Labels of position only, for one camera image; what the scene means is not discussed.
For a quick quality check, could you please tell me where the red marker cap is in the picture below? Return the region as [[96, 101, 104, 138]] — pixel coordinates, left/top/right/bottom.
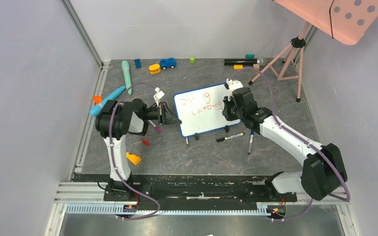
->
[[142, 139, 150, 146]]

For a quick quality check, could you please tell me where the dark blue block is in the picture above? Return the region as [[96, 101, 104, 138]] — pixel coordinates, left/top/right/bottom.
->
[[134, 59, 142, 69]]

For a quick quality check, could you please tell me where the black tube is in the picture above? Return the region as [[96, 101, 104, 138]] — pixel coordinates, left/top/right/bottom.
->
[[224, 59, 259, 66]]

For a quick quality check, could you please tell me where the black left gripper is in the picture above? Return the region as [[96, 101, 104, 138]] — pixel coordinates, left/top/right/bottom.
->
[[142, 102, 182, 126]]

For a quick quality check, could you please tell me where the large mint toy marker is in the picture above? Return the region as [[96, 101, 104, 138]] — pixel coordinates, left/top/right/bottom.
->
[[121, 60, 132, 95]]

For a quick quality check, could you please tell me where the orange toy piece left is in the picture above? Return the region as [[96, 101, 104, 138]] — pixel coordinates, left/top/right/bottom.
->
[[93, 95, 103, 104]]

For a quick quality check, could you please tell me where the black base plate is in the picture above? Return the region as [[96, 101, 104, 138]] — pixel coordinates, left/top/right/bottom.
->
[[73, 174, 297, 211]]

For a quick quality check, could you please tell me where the clear ball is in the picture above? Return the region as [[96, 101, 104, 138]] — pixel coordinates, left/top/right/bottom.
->
[[257, 58, 267, 66]]

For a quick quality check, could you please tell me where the blue toy car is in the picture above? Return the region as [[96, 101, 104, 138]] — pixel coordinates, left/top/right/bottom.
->
[[159, 58, 177, 70]]

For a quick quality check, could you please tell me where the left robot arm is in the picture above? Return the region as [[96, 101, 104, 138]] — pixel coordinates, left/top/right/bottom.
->
[[95, 98, 183, 201]]

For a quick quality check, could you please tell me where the aluminium rail frame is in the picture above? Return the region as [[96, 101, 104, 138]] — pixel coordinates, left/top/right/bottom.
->
[[44, 0, 359, 236]]

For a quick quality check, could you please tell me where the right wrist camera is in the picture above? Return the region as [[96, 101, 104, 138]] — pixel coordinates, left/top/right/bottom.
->
[[224, 78, 244, 101]]

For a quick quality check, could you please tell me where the purple cap marker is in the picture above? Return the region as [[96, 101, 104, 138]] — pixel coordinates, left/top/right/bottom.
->
[[148, 120, 162, 133]]

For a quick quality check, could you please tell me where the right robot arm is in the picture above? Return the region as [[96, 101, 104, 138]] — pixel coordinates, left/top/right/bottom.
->
[[222, 86, 350, 201]]

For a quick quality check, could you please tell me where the teal block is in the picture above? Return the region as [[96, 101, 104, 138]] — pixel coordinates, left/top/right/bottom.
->
[[245, 54, 254, 59]]

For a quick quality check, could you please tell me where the blue cap marker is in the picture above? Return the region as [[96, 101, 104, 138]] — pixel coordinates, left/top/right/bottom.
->
[[248, 130, 254, 155]]

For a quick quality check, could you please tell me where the pink tripod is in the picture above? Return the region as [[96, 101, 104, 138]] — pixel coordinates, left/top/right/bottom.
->
[[249, 22, 311, 102]]

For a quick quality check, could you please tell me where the yellow oval toy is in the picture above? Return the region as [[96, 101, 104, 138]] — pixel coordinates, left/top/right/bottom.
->
[[149, 63, 161, 74]]

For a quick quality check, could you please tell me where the pink perforated panel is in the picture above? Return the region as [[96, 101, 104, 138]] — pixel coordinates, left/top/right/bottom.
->
[[275, 0, 378, 45]]

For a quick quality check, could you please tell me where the large blue toy marker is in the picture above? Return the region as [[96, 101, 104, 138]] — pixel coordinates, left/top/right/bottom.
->
[[89, 86, 126, 117]]

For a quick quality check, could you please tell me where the blue framed whiteboard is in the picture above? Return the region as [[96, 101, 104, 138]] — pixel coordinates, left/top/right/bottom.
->
[[173, 83, 241, 137]]

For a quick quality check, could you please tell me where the black cap marker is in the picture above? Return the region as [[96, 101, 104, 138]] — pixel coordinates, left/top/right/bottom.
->
[[216, 132, 245, 143]]

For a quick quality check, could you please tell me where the yellow toy block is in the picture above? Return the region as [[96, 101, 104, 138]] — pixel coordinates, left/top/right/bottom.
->
[[126, 152, 142, 166]]

